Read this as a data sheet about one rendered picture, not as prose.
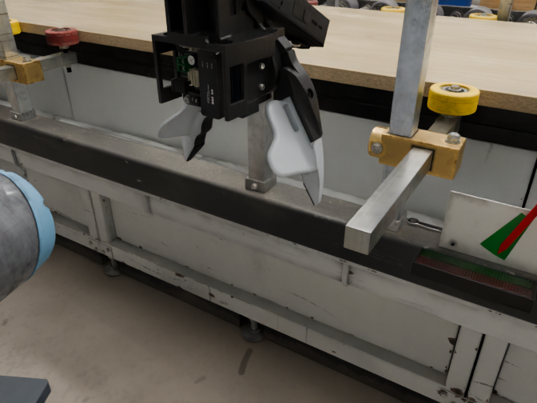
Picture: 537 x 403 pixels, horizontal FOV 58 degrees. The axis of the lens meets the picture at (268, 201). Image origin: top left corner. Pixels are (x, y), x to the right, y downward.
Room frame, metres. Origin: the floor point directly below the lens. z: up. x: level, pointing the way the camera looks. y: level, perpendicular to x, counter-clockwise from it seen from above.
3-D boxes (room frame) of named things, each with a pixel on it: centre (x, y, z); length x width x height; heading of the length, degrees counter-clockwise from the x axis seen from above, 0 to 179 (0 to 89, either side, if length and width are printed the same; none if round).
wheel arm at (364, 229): (0.62, -0.21, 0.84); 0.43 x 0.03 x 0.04; 149
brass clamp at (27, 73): (1.20, 0.63, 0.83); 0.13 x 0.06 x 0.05; 59
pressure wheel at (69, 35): (1.31, 0.54, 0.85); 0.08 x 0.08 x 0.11
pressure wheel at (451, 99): (0.79, -0.31, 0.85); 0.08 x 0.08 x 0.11
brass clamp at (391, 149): (0.69, -0.23, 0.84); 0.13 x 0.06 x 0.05; 59
